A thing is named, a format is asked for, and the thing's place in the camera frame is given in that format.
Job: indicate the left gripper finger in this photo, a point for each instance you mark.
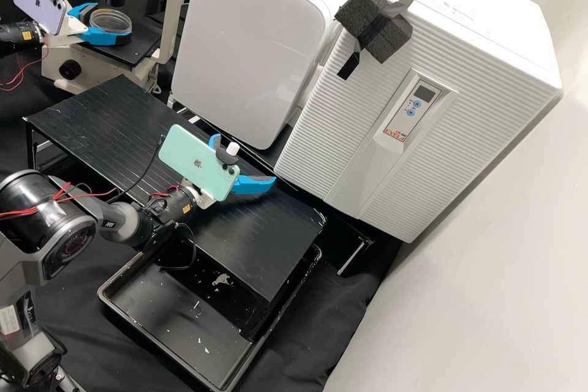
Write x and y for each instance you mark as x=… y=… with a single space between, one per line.
x=101 y=37
x=79 y=10

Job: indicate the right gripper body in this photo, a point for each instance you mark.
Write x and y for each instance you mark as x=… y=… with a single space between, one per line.
x=202 y=199

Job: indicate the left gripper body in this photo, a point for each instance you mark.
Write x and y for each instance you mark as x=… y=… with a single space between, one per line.
x=69 y=31

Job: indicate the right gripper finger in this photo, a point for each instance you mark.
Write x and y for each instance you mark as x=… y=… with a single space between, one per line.
x=216 y=141
x=250 y=185

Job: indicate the petri dish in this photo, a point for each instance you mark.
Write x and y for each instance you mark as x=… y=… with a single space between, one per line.
x=110 y=20

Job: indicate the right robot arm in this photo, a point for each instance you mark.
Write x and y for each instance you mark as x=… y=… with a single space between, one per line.
x=46 y=222

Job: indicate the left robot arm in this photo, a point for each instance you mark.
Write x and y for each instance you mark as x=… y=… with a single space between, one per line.
x=20 y=33

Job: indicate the black platform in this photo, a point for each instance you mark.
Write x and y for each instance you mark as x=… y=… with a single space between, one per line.
x=266 y=153
x=105 y=125

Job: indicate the white box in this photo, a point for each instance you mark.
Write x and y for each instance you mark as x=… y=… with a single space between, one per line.
x=248 y=43

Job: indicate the black tray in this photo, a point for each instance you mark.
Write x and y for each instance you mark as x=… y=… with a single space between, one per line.
x=174 y=318

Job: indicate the incubator door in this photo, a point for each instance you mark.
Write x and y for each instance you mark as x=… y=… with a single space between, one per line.
x=482 y=134

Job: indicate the right wrist camera phone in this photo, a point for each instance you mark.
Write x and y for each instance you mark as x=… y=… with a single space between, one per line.
x=193 y=157

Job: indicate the wrist camera phone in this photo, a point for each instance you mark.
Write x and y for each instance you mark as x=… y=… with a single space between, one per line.
x=34 y=1
x=193 y=157

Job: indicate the left wrist camera phone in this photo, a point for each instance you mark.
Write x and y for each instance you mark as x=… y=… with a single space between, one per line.
x=34 y=1

